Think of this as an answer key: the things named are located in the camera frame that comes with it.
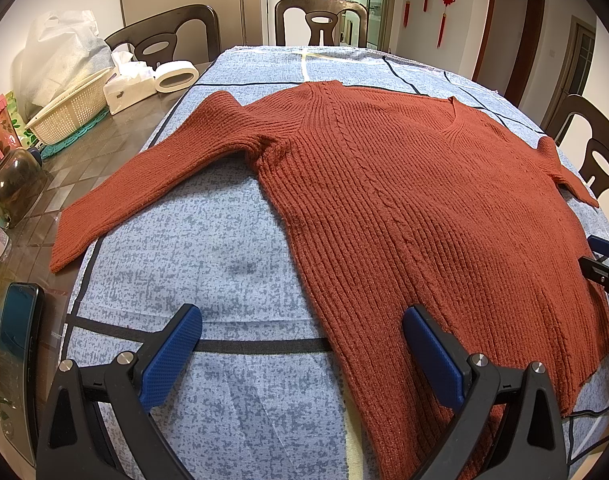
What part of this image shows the rust red knit sweater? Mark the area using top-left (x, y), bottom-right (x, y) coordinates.
top-left (50, 81), bottom-right (609, 479)

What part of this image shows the dark wooden chair right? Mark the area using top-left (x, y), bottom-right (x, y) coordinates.
top-left (545, 94), bottom-right (609, 198)

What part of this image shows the dark wooden chair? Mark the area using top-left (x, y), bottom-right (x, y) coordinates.
top-left (105, 4), bottom-right (222, 68)
top-left (274, 0), bottom-right (368, 48)
top-left (545, 94), bottom-right (609, 198)

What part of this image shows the black smartphone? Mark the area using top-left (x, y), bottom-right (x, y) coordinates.
top-left (0, 282), bottom-right (44, 466)

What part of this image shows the blue checked table cloth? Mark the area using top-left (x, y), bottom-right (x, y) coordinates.
top-left (59, 44), bottom-right (609, 480)

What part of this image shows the dark glass jar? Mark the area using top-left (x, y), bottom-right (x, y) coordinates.
top-left (0, 148), bottom-right (47, 229)

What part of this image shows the teal crochet mat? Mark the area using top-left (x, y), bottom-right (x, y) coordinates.
top-left (40, 106), bottom-right (109, 160)

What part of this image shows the green snack packet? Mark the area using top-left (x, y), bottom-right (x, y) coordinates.
top-left (5, 91), bottom-right (38, 148)

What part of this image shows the cream woven plastic basket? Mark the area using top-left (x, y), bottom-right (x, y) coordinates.
top-left (27, 68), bottom-right (113, 145)

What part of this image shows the white tissue box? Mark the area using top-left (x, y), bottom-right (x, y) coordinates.
top-left (104, 49), bottom-right (156, 115)

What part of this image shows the dark wooden chair middle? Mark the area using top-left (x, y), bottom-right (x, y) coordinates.
top-left (274, 0), bottom-right (368, 48)

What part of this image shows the white toilet paper roll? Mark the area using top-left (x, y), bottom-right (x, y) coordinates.
top-left (154, 61), bottom-right (199, 93)

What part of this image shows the white plastic bag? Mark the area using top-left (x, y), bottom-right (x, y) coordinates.
top-left (12, 10), bottom-right (114, 120)

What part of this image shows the dark wooden chair left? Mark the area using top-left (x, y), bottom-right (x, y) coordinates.
top-left (105, 4), bottom-right (222, 68)

